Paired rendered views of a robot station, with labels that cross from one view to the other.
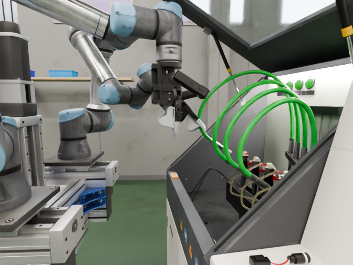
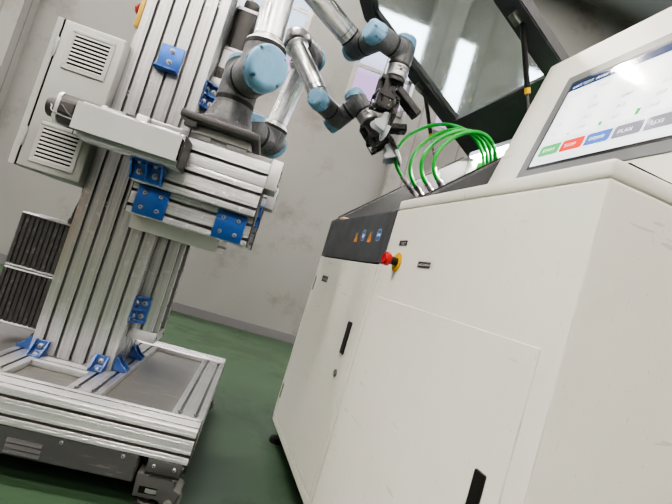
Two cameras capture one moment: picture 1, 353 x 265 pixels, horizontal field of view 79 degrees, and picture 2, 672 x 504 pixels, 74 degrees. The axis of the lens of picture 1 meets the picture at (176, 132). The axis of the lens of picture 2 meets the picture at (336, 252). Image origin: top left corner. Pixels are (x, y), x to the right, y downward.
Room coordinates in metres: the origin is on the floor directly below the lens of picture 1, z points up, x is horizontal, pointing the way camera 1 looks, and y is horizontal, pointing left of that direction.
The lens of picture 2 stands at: (-0.82, 0.19, 0.71)
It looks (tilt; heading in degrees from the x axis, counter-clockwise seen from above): 3 degrees up; 354
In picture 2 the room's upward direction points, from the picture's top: 17 degrees clockwise
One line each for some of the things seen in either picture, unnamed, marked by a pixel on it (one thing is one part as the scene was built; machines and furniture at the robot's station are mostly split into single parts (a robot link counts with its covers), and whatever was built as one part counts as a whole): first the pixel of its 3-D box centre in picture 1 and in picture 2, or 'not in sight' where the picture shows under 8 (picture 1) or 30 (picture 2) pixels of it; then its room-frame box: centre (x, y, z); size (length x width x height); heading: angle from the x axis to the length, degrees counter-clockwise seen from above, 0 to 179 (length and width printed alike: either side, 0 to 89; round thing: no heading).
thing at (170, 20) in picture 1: (167, 27); (402, 52); (0.64, 0.02, 1.51); 0.09 x 0.08 x 0.11; 118
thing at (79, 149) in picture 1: (74, 145); not in sight; (1.04, 0.50, 1.09); 0.15 x 0.15 x 0.10
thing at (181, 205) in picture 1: (184, 216); (356, 239); (0.77, -0.03, 0.87); 0.62 x 0.04 x 0.16; 10
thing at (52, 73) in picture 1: (63, 74); not in sight; (3.07, 1.56, 1.67); 0.31 x 0.22 x 0.10; 93
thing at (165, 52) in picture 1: (169, 55); (396, 74); (0.64, 0.02, 1.43); 0.08 x 0.08 x 0.05
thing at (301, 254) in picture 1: (279, 259); not in sight; (0.39, -0.21, 0.99); 0.12 x 0.02 x 0.02; 96
